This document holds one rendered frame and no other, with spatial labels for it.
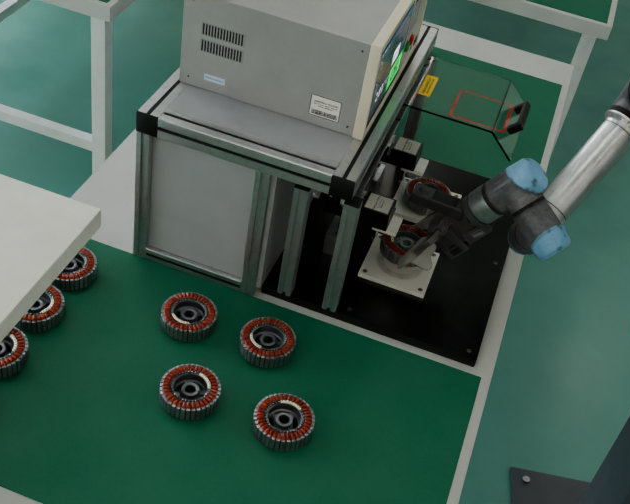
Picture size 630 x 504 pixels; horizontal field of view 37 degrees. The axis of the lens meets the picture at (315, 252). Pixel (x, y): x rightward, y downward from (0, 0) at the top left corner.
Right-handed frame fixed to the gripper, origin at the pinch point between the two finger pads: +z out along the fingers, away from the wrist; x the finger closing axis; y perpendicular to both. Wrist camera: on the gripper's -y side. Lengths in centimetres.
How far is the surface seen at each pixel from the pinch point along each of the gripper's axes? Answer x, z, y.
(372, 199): 0.8, -2.5, -12.6
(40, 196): -61, -4, -63
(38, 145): 90, 150, -78
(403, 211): 18.2, 6.2, -0.3
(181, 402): -56, 18, -20
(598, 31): 157, -8, 34
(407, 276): -3.5, 2.6, 5.0
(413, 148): 24.1, -4.3, -9.6
